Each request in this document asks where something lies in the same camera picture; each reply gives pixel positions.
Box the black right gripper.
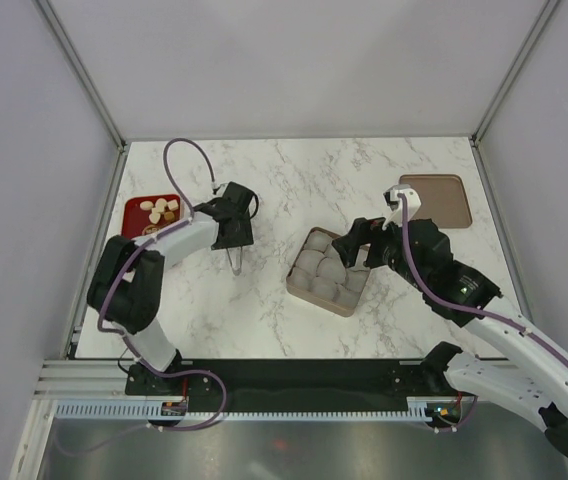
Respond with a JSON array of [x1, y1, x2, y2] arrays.
[[331, 210, 429, 292]]

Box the metal tongs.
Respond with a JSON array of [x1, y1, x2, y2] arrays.
[[225, 247, 243, 276]]

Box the rose gold chocolate box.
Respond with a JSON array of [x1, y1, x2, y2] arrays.
[[285, 227, 370, 317]]

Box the white heart chocolate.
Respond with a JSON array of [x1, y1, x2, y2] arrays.
[[149, 211, 162, 224]]

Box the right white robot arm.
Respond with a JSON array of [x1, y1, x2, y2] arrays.
[[332, 218, 568, 458]]

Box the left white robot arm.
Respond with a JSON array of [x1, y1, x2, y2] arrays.
[[87, 182, 259, 394]]

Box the red rectangular tray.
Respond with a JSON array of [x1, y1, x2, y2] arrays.
[[120, 194, 181, 239]]

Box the rose gold box lid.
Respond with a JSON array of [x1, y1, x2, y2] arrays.
[[399, 174, 473, 229]]

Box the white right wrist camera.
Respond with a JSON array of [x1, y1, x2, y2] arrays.
[[382, 184, 421, 230]]

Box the right aluminium frame post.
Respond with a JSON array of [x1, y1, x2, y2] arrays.
[[469, 0, 563, 149]]

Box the aluminium frame post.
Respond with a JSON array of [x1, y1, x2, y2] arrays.
[[33, 0, 127, 152], [469, 0, 563, 149]]

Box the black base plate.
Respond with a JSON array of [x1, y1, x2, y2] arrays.
[[125, 359, 457, 412]]

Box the white slotted cable duct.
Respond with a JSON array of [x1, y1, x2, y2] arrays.
[[54, 399, 432, 422]]

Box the left aluminium frame post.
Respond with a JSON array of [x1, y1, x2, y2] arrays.
[[33, 0, 127, 152]]

